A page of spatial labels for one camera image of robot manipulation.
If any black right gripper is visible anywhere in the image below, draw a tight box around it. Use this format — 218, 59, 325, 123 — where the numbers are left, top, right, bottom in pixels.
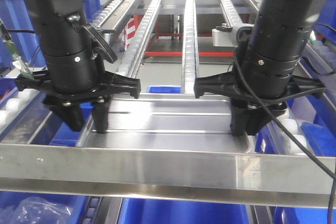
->
194, 72, 326, 136

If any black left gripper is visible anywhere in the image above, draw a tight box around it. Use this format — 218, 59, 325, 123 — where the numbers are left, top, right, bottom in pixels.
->
15, 70, 141, 133

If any ribbed silver tray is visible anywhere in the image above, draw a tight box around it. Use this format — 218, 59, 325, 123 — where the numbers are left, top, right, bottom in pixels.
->
77, 93, 252, 153

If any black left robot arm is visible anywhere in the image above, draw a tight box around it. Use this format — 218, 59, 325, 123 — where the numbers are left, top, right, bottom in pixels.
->
12, 0, 141, 134

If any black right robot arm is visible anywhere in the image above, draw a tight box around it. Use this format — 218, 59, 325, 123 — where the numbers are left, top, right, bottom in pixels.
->
194, 0, 326, 136

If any steel front shelf bar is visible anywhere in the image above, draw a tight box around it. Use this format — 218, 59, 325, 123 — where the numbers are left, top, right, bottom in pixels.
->
1, 144, 332, 208

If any white roller track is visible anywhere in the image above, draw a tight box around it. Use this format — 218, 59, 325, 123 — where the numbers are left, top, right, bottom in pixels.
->
117, 0, 161, 78
220, 0, 243, 27
181, 0, 199, 94

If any green circuit board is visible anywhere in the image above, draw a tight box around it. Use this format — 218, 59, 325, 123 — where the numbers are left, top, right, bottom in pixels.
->
1, 20, 34, 80

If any blue bin bottom centre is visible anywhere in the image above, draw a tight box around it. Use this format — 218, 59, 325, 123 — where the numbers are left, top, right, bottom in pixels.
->
118, 198, 249, 223

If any blue bin below rail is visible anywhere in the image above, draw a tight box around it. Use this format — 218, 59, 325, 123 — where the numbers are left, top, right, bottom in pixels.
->
146, 85, 181, 93

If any silver camera bracket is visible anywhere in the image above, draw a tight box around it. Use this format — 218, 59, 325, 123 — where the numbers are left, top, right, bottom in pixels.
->
212, 24, 243, 47

